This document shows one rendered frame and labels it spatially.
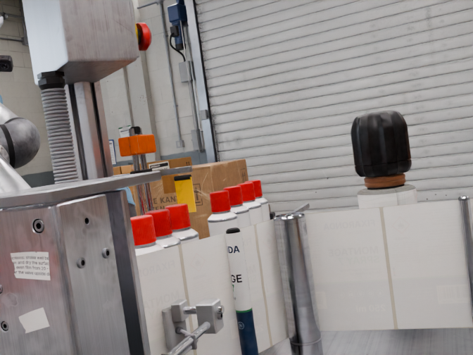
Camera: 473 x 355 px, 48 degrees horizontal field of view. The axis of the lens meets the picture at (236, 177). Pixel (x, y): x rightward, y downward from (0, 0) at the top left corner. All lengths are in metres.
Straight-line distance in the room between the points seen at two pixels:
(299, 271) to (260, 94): 4.99
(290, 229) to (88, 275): 0.32
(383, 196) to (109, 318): 0.51
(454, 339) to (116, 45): 0.57
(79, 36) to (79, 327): 0.44
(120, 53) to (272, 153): 4.87
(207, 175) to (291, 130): 4.07
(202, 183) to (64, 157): 0.73
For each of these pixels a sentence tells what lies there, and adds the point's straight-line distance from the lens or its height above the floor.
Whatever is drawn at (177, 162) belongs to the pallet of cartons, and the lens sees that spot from 4.90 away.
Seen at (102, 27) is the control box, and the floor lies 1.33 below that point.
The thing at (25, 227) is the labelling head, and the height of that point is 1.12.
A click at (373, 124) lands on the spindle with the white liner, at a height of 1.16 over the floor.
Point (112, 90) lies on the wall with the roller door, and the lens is 6.90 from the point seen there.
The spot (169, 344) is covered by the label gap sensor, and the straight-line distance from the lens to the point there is 0.55.
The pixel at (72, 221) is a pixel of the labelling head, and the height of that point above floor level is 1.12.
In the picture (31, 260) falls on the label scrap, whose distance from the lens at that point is 0.35.
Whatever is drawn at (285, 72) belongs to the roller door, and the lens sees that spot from 5.49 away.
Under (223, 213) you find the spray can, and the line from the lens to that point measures 0.90.
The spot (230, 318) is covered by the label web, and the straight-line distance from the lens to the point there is 0.61.
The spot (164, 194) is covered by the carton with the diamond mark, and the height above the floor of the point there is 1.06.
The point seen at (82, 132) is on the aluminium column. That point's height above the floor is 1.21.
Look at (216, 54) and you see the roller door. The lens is 5.86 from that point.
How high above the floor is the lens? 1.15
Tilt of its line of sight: 3 degrees down
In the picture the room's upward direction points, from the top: 8 degrees counter-clockwise
